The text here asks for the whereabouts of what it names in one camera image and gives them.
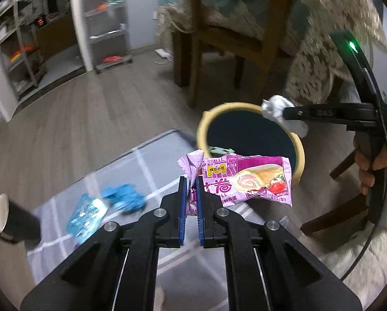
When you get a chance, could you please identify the white power strip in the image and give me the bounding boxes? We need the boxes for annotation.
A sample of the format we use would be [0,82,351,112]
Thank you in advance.
[155,48,174,64]

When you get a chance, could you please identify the pink snack wrapper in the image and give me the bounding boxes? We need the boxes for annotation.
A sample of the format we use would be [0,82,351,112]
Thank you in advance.
[177,149,294,216]

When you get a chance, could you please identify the blue bin with yellow rim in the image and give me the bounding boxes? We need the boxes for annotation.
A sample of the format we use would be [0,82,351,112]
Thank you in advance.
[196,103,306,189]

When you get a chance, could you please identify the blue crumpled wrapper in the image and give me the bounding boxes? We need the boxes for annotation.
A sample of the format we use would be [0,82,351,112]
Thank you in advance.
[102,184,147,215]

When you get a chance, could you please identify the black paper cup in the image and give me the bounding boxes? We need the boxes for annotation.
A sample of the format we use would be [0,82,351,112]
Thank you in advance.
[0,193,42,251]

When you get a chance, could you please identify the wooden table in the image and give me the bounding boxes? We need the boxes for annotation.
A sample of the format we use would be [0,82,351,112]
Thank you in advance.
[172,29,194,89]

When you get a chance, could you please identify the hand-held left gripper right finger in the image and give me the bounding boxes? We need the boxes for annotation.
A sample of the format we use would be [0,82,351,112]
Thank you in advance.
[196,176,366,311]

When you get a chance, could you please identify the dark wooden chair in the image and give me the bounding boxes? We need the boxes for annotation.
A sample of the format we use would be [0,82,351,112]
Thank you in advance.
[300,149,387,254]

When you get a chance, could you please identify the wooden cabinet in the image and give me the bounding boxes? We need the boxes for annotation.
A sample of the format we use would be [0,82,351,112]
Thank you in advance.
[35,11,79,63]

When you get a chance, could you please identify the black cable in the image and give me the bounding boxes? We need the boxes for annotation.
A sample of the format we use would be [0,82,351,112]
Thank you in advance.
[339,36,387,281]

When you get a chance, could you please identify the white shelf cart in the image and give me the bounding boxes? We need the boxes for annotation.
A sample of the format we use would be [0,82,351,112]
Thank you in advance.
[69,0,133,75]

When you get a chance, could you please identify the person's right hand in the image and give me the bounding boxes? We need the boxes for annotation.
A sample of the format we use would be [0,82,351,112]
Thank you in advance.
[354,135,387,207]

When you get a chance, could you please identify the metal shelf rack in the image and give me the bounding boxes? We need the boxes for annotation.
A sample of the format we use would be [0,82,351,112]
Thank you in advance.
[0,0,47,97]

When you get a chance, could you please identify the white fluffy cloth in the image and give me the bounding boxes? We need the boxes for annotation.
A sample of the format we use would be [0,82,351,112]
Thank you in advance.
[316,223,387,311]

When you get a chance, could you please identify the light blue packet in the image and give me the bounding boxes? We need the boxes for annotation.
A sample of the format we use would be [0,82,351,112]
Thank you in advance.
[66,194,110,244]

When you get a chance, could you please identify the white tissue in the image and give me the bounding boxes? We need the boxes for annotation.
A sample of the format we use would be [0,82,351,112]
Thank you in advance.
[261,95,310,138]

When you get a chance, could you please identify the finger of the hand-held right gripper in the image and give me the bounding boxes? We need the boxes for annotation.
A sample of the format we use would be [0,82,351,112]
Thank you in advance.
[282,102,381,128]

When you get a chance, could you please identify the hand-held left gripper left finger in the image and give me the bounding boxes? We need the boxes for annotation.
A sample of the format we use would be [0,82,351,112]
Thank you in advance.
[20,175,189,311]

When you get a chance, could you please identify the grey checked mat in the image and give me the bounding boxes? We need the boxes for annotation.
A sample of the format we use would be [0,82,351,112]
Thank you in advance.
[23,129,293,311]

